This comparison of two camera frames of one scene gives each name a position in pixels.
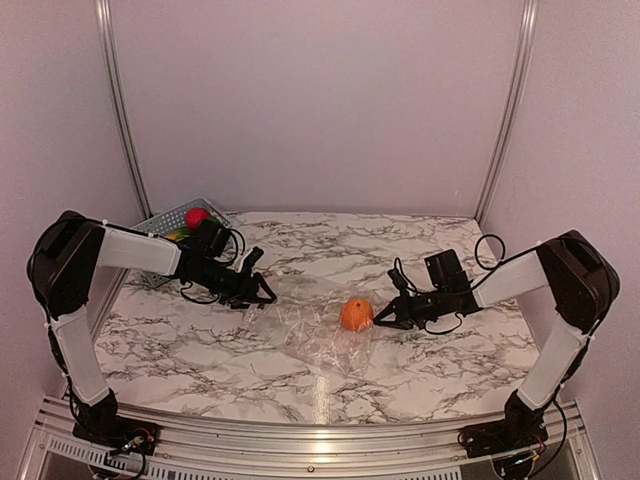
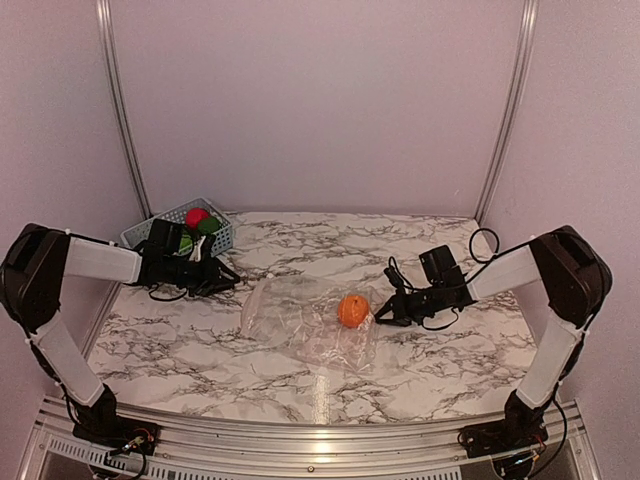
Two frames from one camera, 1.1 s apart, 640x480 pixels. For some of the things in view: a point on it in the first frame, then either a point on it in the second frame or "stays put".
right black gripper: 405,313 stays put
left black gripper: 247,292 to 211,280
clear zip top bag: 303,322 stays put
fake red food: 194,216 stays put
